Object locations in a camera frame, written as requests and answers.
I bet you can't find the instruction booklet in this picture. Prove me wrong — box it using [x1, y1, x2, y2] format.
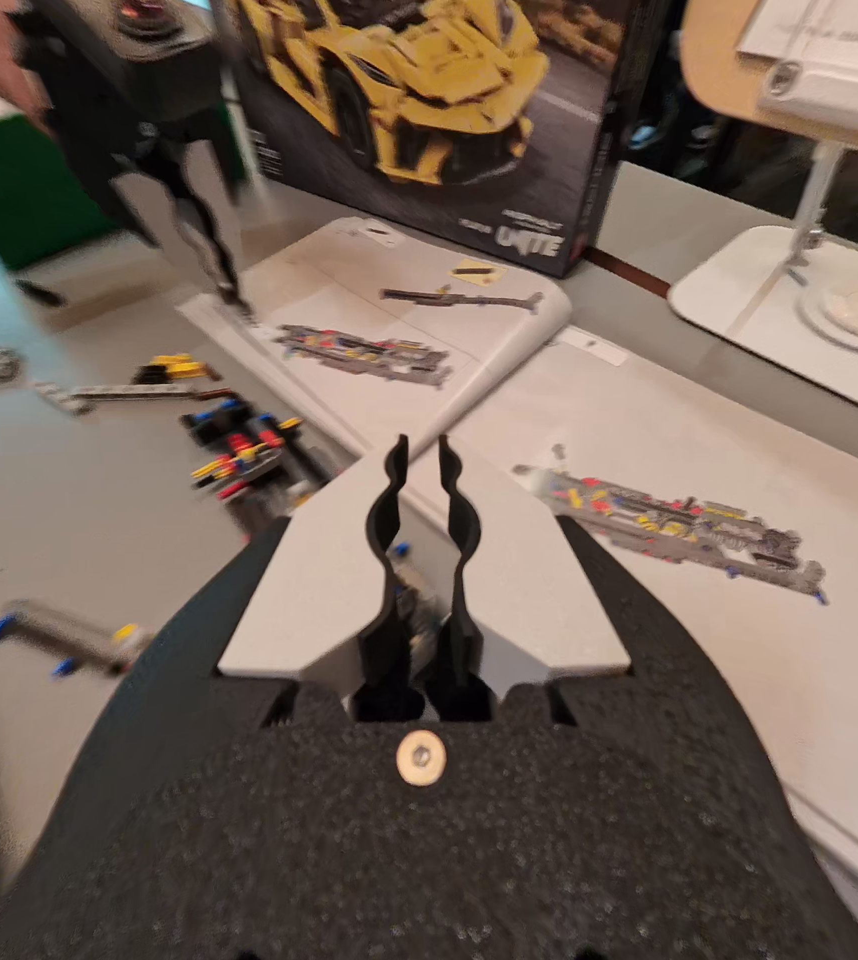
[174, 216, 858, 909]

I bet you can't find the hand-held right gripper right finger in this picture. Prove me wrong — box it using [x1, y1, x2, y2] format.
[438, 435, 633, 700]

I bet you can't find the green storage box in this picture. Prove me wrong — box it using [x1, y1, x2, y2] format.
[0, 112, 124, 273]

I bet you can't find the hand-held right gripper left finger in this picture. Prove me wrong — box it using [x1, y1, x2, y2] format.
[216, 435, 410, 687]

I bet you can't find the yellow car lego box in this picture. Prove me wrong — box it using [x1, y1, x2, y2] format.
[228, 0, 671, 280]

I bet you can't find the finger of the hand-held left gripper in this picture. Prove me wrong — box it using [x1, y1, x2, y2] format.
[111, 171, 231, 301]
[177, 141, 259, 322]

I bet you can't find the long dark grey lego beam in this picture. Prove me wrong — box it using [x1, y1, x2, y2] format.
[0, 597, 157, 681]

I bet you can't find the yellow lego connector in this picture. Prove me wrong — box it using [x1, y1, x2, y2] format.
[151, 354, 221, 384]

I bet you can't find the short black lego beam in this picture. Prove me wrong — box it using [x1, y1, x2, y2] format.
[12, 279, 70, 310]

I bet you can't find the white lego beam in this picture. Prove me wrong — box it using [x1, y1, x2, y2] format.
[33, 380, 233, 416]

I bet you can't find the white lamp base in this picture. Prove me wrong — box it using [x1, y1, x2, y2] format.
[666, 141, 858, 430]

